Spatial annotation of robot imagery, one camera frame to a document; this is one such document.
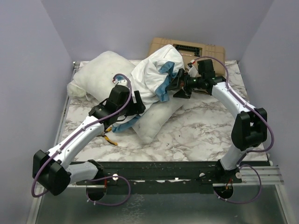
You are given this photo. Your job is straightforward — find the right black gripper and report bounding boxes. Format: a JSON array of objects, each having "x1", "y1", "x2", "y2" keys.
[{"x1": 166, "y1": 68, "x2": 205, "y2": 99}]

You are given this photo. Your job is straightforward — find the white pillow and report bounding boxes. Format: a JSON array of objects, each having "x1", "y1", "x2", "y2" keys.
[{"x1": 67, "y1": 51, "x2": 186, "y2": 144}]

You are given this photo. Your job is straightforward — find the white pillowcase blue trim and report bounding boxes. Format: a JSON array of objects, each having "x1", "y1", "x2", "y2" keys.
[{"x1": 112, "y1": 44, "x2": 184, "y2": 133}]

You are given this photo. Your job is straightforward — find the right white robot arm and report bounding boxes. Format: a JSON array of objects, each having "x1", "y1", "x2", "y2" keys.
[{"x1": 166, "y1": 56, "x2": 268, "y2": 182}]

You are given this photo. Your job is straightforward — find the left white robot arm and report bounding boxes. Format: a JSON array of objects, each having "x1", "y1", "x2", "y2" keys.
[{"x1": 32, "y1": 85, "x2": 146, "y2": 196}]

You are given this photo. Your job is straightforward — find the tan plastic toolbox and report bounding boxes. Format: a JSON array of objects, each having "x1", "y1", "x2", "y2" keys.
[{"x1": 147, "y1": 37, "x2": 225, "y2": 70}]

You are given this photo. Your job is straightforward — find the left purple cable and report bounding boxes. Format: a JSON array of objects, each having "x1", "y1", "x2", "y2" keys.
[{"x1": 31, "y1": 73, "x2": 132, "y2": 206}]

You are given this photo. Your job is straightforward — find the purple cable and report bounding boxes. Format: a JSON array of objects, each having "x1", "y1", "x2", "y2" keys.
[
  {"x1": 193, "y1": 56, "x2": 274, "y2": 204},
  {"x1": 31, "y1": 73, "x2": 132, "y2": 206}
]

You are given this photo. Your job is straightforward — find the yellow handled pliers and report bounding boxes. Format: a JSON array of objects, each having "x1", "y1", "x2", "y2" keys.
[{"x1": 99, "y1": 127, "x2": 118, "y2": 146}]

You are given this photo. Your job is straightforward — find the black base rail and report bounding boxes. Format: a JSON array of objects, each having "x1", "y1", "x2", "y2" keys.
[{"x1": 77, "y1": 161, "x2": 242, "y2": 194}]

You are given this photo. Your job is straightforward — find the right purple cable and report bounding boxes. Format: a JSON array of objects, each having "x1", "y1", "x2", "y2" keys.
[{"x1": 193, "y1": 56, "x2": 274, "y2": 204}]

